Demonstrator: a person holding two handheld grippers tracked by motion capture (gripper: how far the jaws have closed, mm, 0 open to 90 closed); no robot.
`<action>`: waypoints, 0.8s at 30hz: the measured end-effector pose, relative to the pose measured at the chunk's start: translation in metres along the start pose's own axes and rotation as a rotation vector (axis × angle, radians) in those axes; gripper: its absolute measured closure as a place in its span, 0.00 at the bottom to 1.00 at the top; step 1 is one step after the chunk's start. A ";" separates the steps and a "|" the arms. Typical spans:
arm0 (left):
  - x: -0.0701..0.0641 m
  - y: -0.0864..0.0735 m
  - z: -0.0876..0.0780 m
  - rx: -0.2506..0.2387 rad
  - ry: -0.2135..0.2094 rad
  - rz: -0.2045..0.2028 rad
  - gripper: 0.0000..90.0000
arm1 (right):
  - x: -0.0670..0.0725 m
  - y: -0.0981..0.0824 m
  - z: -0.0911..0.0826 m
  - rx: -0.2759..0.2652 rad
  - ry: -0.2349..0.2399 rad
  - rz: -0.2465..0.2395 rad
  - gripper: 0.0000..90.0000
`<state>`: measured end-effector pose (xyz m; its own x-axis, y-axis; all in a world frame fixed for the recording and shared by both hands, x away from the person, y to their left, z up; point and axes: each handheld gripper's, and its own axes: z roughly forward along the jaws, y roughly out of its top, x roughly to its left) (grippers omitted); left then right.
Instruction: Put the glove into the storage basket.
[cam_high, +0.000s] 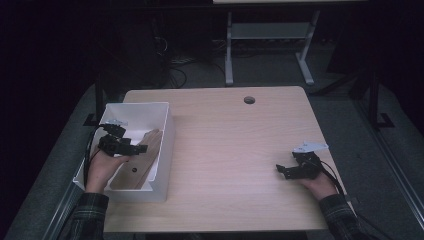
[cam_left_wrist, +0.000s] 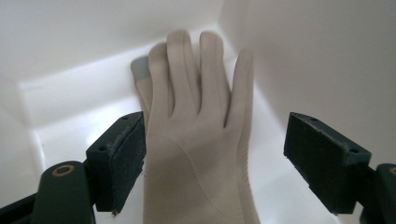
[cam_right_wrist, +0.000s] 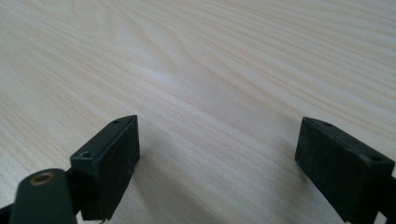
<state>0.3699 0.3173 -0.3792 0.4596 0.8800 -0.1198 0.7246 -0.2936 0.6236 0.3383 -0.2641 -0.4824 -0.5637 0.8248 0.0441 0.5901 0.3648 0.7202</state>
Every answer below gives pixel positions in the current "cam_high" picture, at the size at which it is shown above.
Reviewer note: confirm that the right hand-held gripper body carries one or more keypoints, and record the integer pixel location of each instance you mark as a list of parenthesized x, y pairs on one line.
[(308, 166)]

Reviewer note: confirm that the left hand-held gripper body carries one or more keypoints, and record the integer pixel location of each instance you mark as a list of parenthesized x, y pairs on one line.
[(115, 145)]

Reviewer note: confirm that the white box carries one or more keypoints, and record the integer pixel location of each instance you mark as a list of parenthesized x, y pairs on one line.
[(166, 160)]

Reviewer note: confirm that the person's right hand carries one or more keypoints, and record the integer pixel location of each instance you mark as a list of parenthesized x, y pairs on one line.
[(321, 186)]

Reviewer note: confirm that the person's left hand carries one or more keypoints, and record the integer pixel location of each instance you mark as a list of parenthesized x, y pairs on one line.
[(100, 170)]

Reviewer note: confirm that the black metal stand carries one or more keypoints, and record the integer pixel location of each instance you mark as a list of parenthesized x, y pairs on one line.
[(99, 100), (374, 100)]

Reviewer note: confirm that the aluminium rail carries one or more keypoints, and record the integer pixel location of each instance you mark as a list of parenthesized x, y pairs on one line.
[(393, 173), (60, 216)]

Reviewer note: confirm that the white metal table frame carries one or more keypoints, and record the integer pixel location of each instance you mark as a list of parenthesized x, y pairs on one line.
[(228, 50)]

